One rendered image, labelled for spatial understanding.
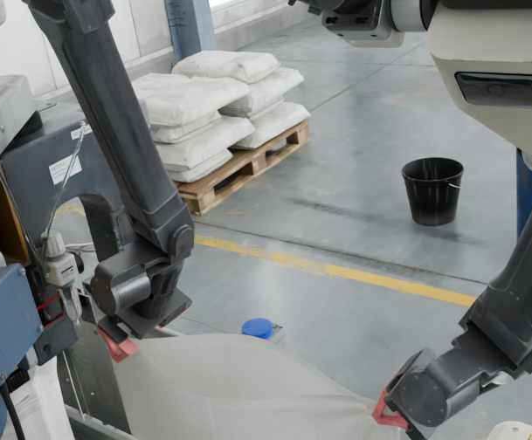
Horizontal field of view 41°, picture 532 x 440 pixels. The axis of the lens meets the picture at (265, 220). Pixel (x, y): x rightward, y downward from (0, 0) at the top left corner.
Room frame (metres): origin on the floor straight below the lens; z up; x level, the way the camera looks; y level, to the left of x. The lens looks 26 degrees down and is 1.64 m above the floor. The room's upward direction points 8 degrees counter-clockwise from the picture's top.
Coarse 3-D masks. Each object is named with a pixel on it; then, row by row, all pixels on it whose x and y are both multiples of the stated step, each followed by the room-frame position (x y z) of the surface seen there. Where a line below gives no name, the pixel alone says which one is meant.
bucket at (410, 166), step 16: (416, 160) 3.29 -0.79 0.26; (432, 160) 3.29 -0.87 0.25; (448, 160) 3.25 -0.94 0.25; (416, 176) 3.27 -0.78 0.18; (432, 176) 3.28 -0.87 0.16; (448, 176) 3.23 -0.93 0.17; (416, 192) 3.07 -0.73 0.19; (432, 192) 3.03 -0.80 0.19; (448, 192) 3.03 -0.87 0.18; (416, 208) 3.09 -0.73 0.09; (432, 208) 3.04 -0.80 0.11; (448, 208) 3.04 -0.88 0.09; (432, 224) 3.05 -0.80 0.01
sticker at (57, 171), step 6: (72, 156) 1.03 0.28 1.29; (60, 162) 1.01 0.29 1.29; (66, 162) 1.02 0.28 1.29; (78, 162) 1.03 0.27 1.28; (48, 168) 0.99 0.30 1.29; (54, 168) 1.00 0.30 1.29; (60, 168) 1.01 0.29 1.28; (66, 168) 1.02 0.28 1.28; (78, 168) 1.03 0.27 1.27; (54, 174) 1.00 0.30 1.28; (60, 174) 1.01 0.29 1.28; (72, 174) 1.02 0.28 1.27; (54, 180) 0.99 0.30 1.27; (60, 180) 1.00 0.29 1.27
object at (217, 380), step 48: (192, 336) 0.89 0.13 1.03; (240, 336) 0.88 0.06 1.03; (144, 384) 0.88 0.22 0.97; (192, 384) 0.89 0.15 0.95; (240, 384) 0.88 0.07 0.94; (288, 384) 0.83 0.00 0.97; (336, 384) 0.74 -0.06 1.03; (144, 432) 0.90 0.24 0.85; (192, 432) 0.77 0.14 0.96; (240, 432) 0.73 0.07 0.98; (288, 432) 0.72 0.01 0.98; (336, 432) 0.71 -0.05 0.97; (384, 432) 0.68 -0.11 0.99
